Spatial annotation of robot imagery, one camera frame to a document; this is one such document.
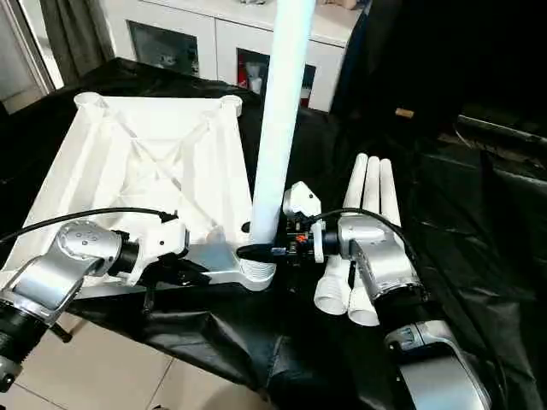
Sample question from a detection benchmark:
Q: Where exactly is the white glass-door cabinet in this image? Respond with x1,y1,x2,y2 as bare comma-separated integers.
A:
98,0,353,112

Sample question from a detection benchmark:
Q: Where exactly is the black work mat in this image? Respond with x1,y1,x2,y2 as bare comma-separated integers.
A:
0,56,547,410

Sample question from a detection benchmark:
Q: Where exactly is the white plastic table leg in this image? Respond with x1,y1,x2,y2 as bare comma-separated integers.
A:
379,159,403,228
313,154,369,315
346,156,382,328
246,0,317,257

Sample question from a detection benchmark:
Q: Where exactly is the silver metal rail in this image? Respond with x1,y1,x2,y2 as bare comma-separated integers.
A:
456,114,547,144

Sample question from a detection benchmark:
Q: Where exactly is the white plastic table top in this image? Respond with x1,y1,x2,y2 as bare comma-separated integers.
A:
0,92,279,300

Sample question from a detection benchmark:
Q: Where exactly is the grey curtain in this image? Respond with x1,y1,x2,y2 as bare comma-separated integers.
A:
38,0,114,86

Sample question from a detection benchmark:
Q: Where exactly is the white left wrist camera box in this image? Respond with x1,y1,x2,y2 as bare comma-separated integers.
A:
128,218,191,287

